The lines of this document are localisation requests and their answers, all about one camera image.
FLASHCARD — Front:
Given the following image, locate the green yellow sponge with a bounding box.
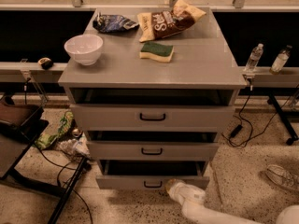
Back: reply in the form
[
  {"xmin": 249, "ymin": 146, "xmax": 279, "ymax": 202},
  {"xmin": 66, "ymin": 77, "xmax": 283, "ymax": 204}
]
[{"xmin": 139, "ymin": 42, "xmax": 174, "ymax": 63}]

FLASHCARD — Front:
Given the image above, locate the white bowl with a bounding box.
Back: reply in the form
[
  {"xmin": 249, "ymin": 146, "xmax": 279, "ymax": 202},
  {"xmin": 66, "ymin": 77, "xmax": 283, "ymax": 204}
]
[{"xmin": 64, "ymin": 35, "xmax": 104, "ymax": 65}]

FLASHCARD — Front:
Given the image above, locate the crumpled clear plastic wrap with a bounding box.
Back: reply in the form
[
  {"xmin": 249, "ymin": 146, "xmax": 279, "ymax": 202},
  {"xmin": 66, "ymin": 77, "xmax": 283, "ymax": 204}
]
[{"xmin": 58, "ymin": 137, "xmax": 90, "ymax": 158}]

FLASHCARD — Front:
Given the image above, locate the grey bottom drawer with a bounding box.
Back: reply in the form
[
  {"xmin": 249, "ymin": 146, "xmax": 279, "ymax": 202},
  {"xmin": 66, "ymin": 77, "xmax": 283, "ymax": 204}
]
[{"xmin": 96, "ymin": 160, "xmax": 209, "ymax": 190}]

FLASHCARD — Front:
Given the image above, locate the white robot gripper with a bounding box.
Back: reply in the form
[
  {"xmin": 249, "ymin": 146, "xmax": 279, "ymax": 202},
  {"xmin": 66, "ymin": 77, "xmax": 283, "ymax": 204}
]
[{"xmin": 165, "ymin": 179, "xmax": 206, "ymax": 205}]

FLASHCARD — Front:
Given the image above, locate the black stand leg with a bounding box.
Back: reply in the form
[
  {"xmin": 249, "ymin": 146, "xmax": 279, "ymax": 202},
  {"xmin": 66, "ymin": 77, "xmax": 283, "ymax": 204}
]
[{"xmin": 267, "ymin": 93, "xmax": 299, "ymax": 146}]

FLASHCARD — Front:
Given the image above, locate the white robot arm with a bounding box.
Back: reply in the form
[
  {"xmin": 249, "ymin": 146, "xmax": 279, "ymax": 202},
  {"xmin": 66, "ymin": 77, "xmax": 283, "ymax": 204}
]
[{"xmin": 165, "ymin": 179, "xmax": 299, "ymax": 224}]

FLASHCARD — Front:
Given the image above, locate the grey drawer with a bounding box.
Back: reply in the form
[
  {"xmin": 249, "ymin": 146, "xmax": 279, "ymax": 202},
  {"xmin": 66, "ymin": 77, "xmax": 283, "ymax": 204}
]
[
  {"xmin": 88, "ymin": 141, "xmax": 219, "ymax": 161},
  {"xmin": 71, "ymin": 105, "xmax": 235, "ymax": 133},
  {"xmin": 96, "ymin": 160, "xmax": 209, "ymax": 190}
]

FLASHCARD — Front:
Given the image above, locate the black yellow tape measure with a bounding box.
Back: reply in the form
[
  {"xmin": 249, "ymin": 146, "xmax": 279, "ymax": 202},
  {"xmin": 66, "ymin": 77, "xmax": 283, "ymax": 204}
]
[{"xmin": 38, "ymin": 57, "xmax": 53, "ymax": 70}]

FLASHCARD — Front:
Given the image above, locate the dark capped bottle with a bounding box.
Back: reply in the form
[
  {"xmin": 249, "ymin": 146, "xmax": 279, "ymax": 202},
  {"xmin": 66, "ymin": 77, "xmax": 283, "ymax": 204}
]
[{"xmin": 270, "ymin": 45, "xmax": 292, "ymax": 75}]

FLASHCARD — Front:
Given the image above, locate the grey top drawer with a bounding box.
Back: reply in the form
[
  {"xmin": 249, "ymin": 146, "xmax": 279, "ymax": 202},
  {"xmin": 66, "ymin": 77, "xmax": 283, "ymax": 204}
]
[{"xmin": 71, "ymin": 105, "xmax": 235, "ymax": 133}]

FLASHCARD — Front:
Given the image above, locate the black side table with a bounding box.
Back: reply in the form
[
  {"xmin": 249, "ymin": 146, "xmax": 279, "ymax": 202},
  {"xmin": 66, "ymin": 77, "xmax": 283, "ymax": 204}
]
[{"xmin": 0, "ymin": 95, "xmax": 87, "ymax": 224}]

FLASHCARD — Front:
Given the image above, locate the green snack bag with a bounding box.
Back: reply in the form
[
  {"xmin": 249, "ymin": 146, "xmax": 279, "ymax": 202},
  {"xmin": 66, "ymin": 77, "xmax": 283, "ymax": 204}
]
[{"xmin": 34, "ymin": 111, "xmax": 74, "ymax": 150}]

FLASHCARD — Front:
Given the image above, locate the clear water bottle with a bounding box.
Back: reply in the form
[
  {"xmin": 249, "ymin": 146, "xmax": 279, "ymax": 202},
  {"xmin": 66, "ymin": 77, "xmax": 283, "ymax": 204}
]
[{"xmin": 245, "ymin": 43, "xmax": 263, "ymax": 72}]

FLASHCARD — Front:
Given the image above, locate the black floor cable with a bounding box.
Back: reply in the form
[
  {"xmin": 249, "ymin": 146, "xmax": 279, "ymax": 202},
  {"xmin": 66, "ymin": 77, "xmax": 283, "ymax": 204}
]
[{"xmin": 31, "ymin": 142, "xmax": 93, "ymax": 224}]

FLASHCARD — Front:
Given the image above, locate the blue crumpled chip bag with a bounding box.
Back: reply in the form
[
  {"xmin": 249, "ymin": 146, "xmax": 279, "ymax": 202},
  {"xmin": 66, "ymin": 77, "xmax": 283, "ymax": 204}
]
[{"xmin": 93, "ymin": 13, "xmax": 139, "ymax": 34}]

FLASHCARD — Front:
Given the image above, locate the brown chip bag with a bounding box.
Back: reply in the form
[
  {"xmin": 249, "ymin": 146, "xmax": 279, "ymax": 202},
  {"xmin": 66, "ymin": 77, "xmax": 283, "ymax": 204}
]
[{"xmin": 137, "ymin": 0, "xmax": 206, "ymax": 42}]

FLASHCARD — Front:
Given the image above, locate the black power adapter cable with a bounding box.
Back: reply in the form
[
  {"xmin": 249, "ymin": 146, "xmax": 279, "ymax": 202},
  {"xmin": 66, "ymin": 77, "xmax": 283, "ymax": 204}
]
[{"xmin": 221, "ymin": 77, "xmax": 299, "ymax": 148}]

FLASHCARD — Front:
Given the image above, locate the grey sneaker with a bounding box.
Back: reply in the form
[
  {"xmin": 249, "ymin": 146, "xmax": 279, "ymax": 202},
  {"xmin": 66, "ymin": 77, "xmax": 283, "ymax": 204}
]
[{"xmin": 265, "ymin": 164, "xmax": 299, "ymax": 191}]

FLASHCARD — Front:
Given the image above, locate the grey middle drawer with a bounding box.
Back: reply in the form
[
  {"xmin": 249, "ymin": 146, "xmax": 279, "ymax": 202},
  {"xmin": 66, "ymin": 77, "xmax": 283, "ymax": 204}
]
[{"xmin": 88, "ymin": 141, "xmax": 219, "ymax": 161}]

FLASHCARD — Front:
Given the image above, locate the grey drawer cabinet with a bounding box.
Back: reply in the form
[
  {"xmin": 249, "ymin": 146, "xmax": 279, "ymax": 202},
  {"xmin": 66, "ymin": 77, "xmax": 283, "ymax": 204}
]
[{"xmin": 57, "ymin": 7, "xmax": 248, "ymax": 179}]

